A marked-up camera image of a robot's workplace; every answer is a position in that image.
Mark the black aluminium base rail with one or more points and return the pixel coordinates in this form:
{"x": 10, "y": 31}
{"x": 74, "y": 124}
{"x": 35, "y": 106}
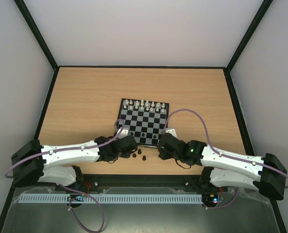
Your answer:
{"x": 144, "y": 180}

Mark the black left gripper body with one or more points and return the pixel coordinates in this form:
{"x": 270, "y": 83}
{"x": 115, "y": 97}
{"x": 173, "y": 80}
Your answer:
{"x": 123, "y": 156}

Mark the light blue slotted cable duct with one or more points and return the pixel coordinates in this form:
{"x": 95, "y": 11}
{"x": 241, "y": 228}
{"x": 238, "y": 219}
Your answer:
{"x": 113, "y": 198}

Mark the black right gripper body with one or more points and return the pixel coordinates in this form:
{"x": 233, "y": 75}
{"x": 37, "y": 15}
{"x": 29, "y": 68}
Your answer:
{"x": 163, "y": 146}

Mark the black and silver chessboard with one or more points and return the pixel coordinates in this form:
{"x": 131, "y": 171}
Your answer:
{"x": 137, "y": 120}

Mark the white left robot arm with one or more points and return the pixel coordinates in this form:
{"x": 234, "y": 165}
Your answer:
{"x": 36, "y": 163}

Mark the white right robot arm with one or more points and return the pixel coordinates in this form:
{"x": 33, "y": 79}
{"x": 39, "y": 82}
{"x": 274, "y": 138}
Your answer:
{"x": 226, "y": 169}

